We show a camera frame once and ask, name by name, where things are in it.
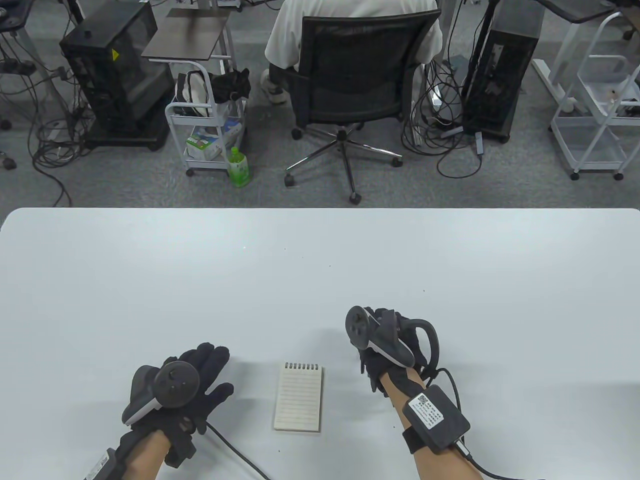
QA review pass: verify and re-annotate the person's left hand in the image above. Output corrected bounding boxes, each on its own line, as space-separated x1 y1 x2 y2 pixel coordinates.
120 342 235 451

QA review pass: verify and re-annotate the person's right hand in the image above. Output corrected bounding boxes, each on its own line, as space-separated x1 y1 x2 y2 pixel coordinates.
359 306 431 399

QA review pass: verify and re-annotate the cream spiral notebook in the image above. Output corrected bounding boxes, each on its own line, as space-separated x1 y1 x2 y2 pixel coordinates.
273 362 324 433

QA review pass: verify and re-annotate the person's right forearm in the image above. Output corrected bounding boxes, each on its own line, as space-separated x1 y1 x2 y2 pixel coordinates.
379 367 483 480

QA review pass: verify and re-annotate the person's left forearm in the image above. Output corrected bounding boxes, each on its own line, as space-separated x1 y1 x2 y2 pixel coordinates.
112 430 173 480

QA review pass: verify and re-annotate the grey hand controller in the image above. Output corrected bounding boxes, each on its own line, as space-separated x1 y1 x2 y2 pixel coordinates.
345 306 441 373
122 362 201 426

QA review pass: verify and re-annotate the black wrist sensor box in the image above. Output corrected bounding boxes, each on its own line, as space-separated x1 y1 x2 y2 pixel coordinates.
90 447 132 480
402 385 471 455

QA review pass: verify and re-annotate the green drink bottle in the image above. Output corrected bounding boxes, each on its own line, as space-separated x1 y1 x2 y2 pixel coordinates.
227 146 252 188

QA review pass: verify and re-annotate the small white rolling cart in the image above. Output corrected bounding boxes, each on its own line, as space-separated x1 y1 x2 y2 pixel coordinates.
165 59 249 178

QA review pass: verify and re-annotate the white green box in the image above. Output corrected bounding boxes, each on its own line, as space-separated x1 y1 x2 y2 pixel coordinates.
186 125 226 161

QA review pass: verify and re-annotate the blue white packet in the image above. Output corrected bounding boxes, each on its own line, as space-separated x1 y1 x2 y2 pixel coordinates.
220 117 246 148

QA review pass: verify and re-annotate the white black tote bag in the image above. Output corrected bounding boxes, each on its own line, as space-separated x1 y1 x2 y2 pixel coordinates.
174 70 211 118

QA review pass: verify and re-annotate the large white rolling cart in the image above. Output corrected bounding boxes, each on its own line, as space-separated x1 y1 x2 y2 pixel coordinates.
550 12 640 182

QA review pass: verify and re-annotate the black mesh office chair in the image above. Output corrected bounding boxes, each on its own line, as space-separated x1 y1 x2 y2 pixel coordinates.
284 9 443 206

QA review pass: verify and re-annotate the black computer tower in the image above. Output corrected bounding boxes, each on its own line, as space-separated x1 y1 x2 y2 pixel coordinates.
59 0 173 152
461 0 546 145

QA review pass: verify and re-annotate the white desk foot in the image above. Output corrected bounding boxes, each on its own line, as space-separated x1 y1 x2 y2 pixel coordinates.
531 57 583 115

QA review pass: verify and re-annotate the brown side table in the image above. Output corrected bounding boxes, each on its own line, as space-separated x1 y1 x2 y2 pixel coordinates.
141 7 232 63

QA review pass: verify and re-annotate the black power strip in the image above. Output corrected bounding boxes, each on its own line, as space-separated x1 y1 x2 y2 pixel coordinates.
0 59 38 76

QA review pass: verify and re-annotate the black desk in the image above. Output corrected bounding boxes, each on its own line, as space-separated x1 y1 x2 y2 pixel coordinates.
535 0 640 23
0 0 37 32

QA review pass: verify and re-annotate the black glove cable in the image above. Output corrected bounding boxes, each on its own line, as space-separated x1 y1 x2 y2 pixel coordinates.
420 367 463 418
204 421 272 480

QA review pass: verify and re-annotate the black wrist strap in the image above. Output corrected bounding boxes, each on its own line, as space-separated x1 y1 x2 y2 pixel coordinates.
402 427 426 454

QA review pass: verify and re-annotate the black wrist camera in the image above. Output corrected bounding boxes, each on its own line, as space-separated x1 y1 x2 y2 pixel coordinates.
165 422 198 468

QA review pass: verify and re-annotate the black sensor box cable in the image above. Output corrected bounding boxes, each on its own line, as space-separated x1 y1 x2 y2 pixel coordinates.
457 437 506 480

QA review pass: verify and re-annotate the tangle of black cables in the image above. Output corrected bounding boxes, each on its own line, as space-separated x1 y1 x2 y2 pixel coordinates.
0 30 96 208
402 55 487 180

